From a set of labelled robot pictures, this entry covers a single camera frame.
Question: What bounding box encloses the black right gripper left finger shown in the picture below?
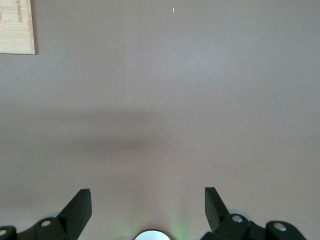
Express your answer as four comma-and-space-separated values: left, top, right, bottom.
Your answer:
0, 188, 93, 240

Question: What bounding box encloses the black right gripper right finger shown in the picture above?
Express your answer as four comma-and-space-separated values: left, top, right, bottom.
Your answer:
201, 187, 307, 240

